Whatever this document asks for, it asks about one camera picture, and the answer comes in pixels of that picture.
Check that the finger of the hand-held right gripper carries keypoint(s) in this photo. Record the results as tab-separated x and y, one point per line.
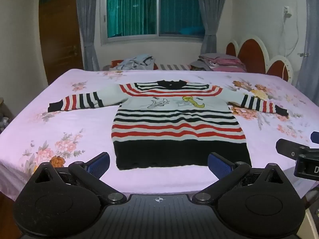
286	148
315	138

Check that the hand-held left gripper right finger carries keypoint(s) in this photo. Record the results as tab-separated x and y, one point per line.
220	166

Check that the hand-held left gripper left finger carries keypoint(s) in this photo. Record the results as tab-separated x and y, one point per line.
98	166

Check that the striped knit sweater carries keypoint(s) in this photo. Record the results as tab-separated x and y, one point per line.
174	129

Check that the stack of folded clothes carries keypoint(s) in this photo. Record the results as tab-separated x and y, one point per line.
221	63

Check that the pile of grey-blue clothes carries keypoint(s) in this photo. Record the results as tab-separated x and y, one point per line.
135	62

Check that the pink floral bed sheet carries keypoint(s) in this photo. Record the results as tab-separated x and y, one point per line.
74	109

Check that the curtain tieback hook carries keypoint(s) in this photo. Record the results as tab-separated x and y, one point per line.
303	54

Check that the scalloped red headboard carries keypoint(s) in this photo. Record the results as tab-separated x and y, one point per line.
251	54

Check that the dim bedside clutter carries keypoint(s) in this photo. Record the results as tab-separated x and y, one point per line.
3	122

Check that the grey curtain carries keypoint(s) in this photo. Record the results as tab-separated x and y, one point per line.
213	17
310	29
87	25

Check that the grey striped cloth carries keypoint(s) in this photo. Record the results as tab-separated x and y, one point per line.
174	67

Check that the brown wooden door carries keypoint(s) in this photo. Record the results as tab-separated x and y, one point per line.
59	37

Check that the sliding glass window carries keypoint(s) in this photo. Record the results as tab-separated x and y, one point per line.
154	12

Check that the white wall charger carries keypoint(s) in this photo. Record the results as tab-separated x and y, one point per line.
286	12

